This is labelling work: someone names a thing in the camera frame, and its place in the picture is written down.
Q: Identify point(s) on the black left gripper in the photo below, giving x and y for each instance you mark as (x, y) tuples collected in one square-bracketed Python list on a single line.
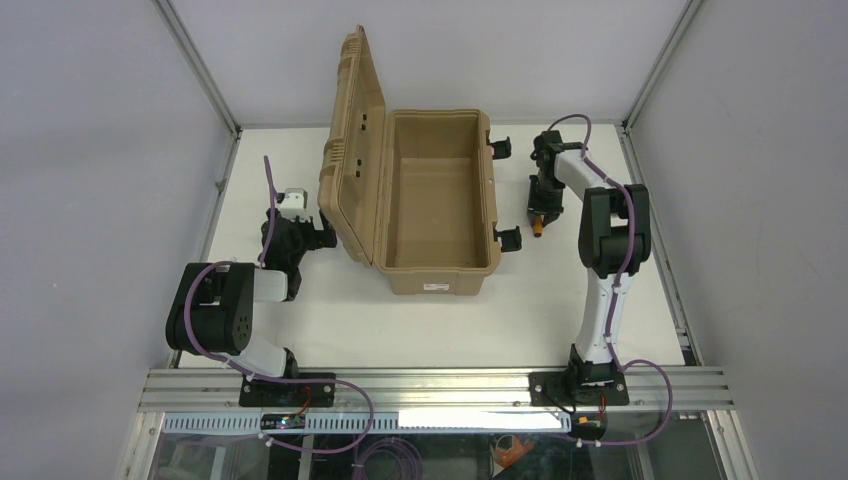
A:
[(309, 234)]

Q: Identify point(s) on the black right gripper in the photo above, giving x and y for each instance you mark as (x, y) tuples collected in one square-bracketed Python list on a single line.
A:
[(544, 201)]

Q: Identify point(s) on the orange black screwdriver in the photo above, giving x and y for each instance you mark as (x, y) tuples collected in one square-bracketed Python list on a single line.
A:
[(538, 229)]

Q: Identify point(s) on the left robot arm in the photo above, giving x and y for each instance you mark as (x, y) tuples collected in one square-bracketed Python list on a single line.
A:
[(212, 311)]

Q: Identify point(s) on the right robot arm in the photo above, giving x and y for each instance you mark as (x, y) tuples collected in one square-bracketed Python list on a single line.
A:
[(614, 240)]

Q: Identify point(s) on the black lower box latch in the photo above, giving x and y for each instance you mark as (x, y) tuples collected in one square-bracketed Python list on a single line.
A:
[(509, 240)]

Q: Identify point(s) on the black box latch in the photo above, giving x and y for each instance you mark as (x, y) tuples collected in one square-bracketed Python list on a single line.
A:
[(509, 240), (501, 149)]

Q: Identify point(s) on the black upper box latch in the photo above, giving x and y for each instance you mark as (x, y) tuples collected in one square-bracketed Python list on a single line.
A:
[(501, 149)]

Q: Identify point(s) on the tan plastic tool box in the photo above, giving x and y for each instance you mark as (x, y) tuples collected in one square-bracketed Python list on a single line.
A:
[(409, 192)]

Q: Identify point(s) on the orange object below table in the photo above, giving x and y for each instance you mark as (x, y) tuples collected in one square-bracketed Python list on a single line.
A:
[(508, 449)]

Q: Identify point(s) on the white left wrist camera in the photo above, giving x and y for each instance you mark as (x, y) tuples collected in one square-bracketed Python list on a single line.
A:
[(292, 202)]

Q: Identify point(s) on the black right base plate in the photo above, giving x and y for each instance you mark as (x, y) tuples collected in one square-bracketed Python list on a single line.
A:
[(562, 389)]

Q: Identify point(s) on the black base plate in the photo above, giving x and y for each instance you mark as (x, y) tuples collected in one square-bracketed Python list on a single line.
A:
[(562, 389), (317, 391)]

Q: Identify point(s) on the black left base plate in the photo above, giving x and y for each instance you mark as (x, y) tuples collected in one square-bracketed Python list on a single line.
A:
[(317, 391)]

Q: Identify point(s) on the white slotted cable duct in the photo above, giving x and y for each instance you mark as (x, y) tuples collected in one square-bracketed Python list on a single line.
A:
[(408, 421)]

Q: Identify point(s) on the aluminium front rail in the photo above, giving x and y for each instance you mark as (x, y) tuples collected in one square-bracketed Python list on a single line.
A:
[(487, 389)]

